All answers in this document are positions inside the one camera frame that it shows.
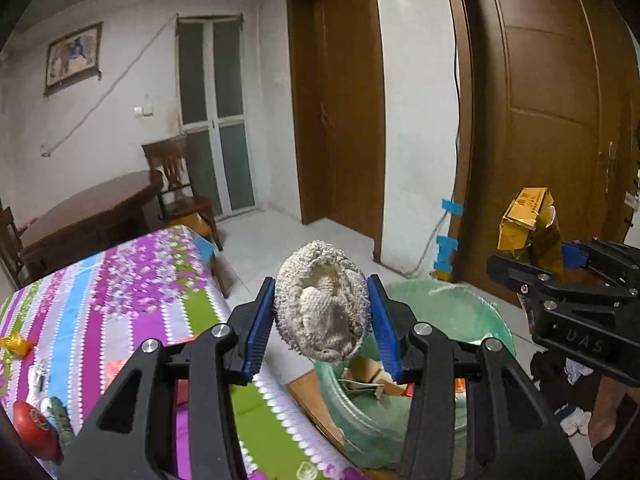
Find dark wooden chair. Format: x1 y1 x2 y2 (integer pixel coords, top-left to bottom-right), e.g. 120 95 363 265
0 205 31 288
141 133 223 251

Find brown panelled wooden door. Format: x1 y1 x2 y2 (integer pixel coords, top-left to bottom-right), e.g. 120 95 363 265
440 0 640 311

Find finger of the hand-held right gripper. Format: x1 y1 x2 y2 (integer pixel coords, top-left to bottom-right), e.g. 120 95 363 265
560 236 640 287
486 253 640 312

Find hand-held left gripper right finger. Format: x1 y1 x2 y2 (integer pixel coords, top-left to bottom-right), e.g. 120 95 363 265
367 274 586 480

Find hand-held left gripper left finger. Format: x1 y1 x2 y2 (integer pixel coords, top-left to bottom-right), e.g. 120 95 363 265
59 276 278 480

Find white glass double door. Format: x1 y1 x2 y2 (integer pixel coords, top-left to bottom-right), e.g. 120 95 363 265
175 14 258 221

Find striped floral tablecloth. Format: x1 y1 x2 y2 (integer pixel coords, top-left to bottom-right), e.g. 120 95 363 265
0 225 361 480

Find bin with green liner bag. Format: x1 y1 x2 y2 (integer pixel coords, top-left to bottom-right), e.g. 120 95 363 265
312 280 516 471

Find orange snack wrapper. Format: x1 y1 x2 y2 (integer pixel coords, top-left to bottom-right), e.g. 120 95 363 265
0 335 36 358

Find green patterned packet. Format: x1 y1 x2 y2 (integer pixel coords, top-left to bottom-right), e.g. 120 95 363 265
47 397 76 448

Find brown paper scrap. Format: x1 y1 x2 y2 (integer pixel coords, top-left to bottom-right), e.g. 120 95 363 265
340 357 401 398

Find thin wall cable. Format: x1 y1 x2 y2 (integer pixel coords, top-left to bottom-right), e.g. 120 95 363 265
41 20 177 157

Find white knitted cloth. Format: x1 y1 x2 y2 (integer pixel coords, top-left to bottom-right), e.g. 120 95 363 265
272 240 373 362

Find person's right forearm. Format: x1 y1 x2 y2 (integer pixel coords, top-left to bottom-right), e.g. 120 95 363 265
592 372 638 463

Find dark wooden dining table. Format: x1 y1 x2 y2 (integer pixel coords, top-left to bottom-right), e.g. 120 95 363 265
17 170 166 281

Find white power cable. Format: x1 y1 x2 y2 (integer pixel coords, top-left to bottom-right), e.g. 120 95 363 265
415 45 462 278

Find gold cardboard box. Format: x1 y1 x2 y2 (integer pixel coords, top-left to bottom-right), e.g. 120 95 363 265
497 187 563 268

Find framed elephant picture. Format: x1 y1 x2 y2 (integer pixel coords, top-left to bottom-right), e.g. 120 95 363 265
44 21 104 97

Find dark cloth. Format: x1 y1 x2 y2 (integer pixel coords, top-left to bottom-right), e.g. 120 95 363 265
530 350 601 411

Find red round can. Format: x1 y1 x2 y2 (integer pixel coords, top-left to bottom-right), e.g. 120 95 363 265
12 401 63 461

